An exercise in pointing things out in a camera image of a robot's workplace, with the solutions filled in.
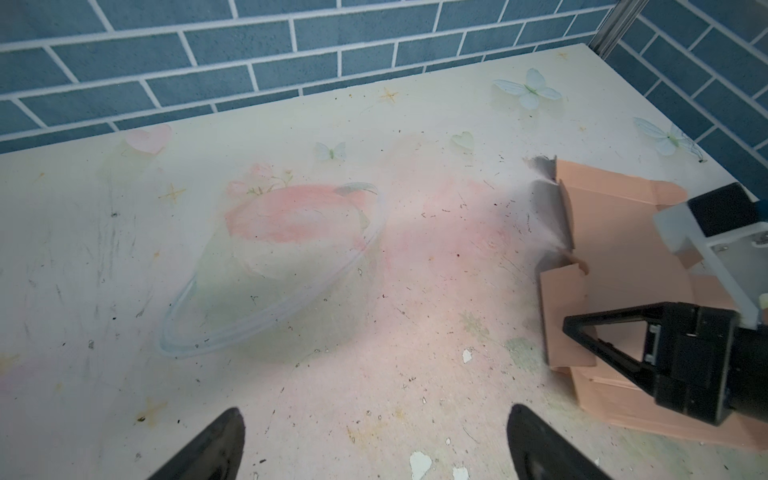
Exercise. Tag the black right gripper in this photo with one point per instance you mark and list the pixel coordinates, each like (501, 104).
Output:
(701, 362)

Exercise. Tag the aluminium corner frame post right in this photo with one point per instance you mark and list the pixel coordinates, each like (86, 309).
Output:
(614, 27)

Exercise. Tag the pink cardboard paper box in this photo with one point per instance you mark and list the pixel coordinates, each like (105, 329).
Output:
(617, 260)

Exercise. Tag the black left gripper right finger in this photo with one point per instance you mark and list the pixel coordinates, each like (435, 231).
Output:
(539, 452)

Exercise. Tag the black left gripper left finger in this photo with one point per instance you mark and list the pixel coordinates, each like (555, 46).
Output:
(215, 453)

